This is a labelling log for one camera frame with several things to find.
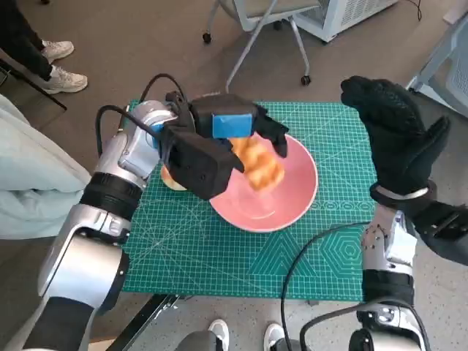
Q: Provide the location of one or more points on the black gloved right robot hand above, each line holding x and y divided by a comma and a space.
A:
395, 139

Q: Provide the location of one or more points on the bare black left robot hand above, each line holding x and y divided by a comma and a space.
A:
226, 109

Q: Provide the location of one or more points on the long braided toy bread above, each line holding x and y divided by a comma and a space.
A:
259, 164

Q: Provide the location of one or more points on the round toy bread bun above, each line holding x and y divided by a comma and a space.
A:
172, 183

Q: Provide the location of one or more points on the pink bowl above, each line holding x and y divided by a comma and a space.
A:
292, 183

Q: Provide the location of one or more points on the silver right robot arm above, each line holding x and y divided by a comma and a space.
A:
387, 263

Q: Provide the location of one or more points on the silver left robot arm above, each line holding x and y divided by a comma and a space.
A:
84, 263

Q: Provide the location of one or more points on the light blue mesh chair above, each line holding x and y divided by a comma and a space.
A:
453, 73

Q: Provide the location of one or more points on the grey office chair on castors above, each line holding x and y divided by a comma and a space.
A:
263, 11

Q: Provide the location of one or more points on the white slatted appliance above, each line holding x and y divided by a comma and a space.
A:
347, 14

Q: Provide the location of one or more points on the green cutting mat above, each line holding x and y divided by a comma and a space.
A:
201, 256

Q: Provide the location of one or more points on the black metal chair leg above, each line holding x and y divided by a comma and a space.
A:
33, 86

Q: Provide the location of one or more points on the light grey cloth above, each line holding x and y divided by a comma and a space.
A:
33, 164

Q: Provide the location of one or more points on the person with white shoes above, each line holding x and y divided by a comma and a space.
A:
22, 36

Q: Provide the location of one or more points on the black metal table leg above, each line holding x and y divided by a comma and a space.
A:
142, 321

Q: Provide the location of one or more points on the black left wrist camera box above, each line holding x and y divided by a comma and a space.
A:
197, 164

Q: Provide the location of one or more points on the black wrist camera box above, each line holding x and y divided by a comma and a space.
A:
197, 164
442, 230

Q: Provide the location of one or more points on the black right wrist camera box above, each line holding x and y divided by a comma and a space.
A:
442, 230

